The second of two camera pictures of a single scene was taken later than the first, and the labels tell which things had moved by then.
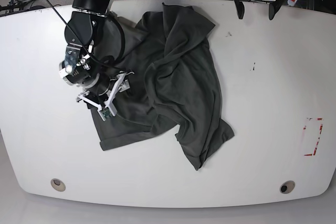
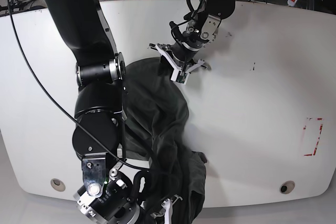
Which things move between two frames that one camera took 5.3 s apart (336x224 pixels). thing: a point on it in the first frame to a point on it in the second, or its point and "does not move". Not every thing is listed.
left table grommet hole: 58,184 does not move
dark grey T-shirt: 175,86 to 156,116
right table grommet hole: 287,187 does not move
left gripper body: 101,83 to 115,204
